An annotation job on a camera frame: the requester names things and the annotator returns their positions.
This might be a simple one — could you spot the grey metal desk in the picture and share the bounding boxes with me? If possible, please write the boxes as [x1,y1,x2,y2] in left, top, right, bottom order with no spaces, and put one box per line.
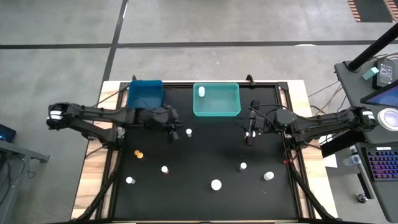
[0,139,50,224]

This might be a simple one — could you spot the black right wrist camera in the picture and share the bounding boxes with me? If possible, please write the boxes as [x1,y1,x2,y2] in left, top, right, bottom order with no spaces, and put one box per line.
[258,119,272,134]

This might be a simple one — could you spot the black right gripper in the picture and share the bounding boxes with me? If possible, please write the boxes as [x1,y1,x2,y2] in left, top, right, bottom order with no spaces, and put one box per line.
[233,100,277,147]

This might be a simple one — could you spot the teal plastic bin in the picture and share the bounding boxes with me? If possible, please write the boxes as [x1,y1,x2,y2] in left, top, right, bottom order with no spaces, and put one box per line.
[192,82,242,118]

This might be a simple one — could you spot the small teal box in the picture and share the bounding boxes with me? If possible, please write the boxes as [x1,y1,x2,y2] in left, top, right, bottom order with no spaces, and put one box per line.
[362,67,380,81]

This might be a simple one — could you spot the monitor with blue screen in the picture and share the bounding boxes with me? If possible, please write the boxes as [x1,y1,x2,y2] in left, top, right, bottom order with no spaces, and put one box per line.
[360,81,398,108]

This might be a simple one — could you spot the grey keyboard desk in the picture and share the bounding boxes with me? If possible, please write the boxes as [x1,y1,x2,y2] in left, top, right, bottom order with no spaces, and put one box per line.
[354,141,398,223]

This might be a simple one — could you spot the black stand post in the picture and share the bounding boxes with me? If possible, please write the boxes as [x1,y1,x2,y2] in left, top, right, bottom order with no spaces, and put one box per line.
[347,23,398,72]

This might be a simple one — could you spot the black cart base beam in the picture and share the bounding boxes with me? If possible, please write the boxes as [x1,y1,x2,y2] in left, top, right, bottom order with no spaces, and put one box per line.
[322,127,366,158]

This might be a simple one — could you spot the backlit rgb keyboard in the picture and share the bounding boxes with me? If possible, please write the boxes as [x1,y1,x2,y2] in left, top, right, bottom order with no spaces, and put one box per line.
[366,146,398,182]

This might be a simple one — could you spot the black aluminium table frame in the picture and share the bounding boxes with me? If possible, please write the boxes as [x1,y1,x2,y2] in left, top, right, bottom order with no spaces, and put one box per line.
[71,74,340,224]

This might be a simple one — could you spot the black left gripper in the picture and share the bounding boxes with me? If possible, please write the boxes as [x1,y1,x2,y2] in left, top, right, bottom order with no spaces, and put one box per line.
[139,103,185,143]

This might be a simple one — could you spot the black mat orange stripes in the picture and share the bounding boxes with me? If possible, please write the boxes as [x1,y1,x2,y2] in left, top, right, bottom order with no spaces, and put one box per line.
[347,0,398,23]

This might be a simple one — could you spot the clear plastic water bottle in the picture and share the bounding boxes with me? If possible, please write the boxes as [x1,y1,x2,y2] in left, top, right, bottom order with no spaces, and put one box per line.
[342,154,362,166]

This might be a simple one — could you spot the grey equipment cart top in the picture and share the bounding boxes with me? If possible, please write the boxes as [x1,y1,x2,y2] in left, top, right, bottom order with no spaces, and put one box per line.
[334,58,398,144]

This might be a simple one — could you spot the blue plastic bin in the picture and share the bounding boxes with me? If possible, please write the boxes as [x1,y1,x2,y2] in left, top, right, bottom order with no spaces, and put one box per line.
[126,80,165,110]

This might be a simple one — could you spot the small white object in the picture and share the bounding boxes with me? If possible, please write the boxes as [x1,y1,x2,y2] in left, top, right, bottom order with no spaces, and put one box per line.
[319,133,333,146]

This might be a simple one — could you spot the white paper sheet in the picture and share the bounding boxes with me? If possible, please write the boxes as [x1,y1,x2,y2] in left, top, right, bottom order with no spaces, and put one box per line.
[323,154,338,169]

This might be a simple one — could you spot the dark laptop blue screen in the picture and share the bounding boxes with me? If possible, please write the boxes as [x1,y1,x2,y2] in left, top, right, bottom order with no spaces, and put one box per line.
[0,123,17,143]

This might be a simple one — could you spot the white round device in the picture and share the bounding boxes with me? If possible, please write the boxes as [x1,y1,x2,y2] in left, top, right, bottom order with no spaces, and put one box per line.
[377,107,398,132]

